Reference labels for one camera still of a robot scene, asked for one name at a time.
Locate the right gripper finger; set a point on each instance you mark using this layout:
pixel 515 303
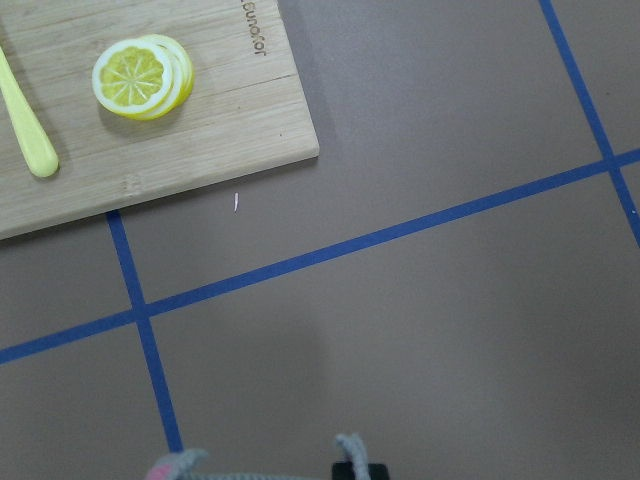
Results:
pixel 347 471

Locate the maroon wiping cloth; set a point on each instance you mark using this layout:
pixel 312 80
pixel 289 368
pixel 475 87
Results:
pixel 182 465

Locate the bamboo cutting board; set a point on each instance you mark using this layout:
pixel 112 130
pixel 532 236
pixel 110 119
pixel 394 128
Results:
pixel 247 111

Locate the yellow plastic knife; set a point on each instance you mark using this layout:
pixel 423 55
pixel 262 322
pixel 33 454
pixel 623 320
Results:
pixel 37 149

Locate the lemon slice stack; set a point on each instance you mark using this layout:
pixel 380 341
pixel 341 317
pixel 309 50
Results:
pixel 143 78

